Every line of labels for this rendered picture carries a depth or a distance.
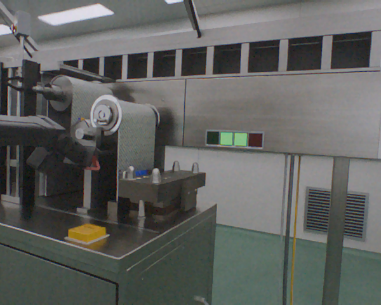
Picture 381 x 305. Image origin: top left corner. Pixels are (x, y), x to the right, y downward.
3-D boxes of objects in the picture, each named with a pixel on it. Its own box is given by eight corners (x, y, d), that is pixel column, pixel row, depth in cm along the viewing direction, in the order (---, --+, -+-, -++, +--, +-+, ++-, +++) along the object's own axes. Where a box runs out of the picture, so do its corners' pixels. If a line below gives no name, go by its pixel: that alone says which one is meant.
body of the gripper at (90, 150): (91, 168, 83) (74, 156, 77) (66, 165, 87) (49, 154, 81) (100, 149, 85) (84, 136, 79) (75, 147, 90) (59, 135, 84)
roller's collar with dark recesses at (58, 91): (41, 100, 109) (42, 83, 109) (54, 101, 115) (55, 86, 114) (53, 99, 106) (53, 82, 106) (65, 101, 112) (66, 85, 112)
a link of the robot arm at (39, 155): (66, 134, 69) (39, 115, 70) (35, 171, 66) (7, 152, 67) (80, 147, 81) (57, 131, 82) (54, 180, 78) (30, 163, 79)
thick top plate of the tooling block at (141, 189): (117, 196, 96) (118, 178, 96) (173, 182, 132) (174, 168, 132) (157, 203, 89) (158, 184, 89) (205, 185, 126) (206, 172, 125)
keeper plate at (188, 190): (180, 210, 105) (181, 181, 104) (192, 204, 114) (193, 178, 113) (186, 211, 104) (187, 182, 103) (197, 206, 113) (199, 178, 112)
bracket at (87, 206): (75, 211, 100) (77, 126, 99) (89, 207, 106) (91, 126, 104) (86, 213, 98) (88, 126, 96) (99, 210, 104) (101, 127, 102)
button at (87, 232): (67, 237, 75) (68, 229, 74) (87, 230, 81) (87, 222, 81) (87, 243, 72) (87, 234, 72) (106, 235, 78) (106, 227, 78)
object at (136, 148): (116, 180, 102) (118, 129, 101) (152, 173, 123) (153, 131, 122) (117, 180, 101) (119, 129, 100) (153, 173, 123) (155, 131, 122)
